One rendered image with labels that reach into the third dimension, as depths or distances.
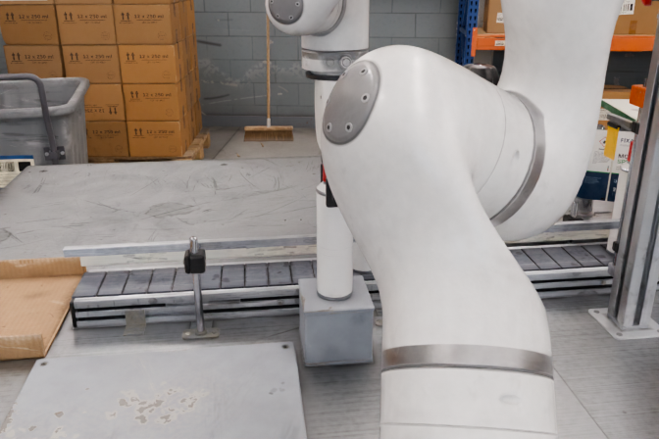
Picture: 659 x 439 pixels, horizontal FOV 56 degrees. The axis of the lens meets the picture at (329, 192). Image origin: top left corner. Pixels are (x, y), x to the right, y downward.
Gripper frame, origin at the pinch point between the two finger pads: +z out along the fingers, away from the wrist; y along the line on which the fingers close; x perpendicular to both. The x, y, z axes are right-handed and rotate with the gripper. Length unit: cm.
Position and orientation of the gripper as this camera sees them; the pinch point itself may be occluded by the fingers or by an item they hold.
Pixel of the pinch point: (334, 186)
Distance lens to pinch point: 84.8
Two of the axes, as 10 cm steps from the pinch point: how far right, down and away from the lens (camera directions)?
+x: -9.9, 0.4, -1.2
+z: 0.0, 9.4, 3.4
